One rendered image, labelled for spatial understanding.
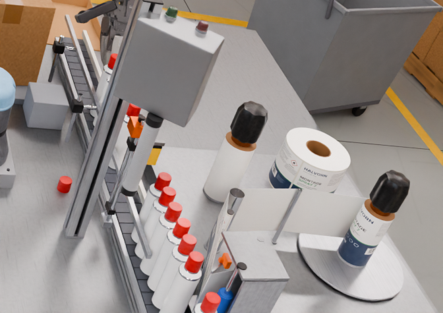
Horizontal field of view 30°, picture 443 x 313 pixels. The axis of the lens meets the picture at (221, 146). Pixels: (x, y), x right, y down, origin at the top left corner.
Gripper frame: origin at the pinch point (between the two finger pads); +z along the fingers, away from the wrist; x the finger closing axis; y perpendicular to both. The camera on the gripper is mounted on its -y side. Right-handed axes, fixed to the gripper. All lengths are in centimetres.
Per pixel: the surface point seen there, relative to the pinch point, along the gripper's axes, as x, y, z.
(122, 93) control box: -66, -17, 4
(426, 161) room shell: 139, 245, 36
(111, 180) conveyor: -25.8, -2.5, 30.0
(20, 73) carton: 12.0, -20.8, 6.4
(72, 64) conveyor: 22.2, -2.8, 2.2
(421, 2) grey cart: 141, 225, -52
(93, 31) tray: 51, 12, -9
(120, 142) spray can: -26.5, -1.5, 19.7
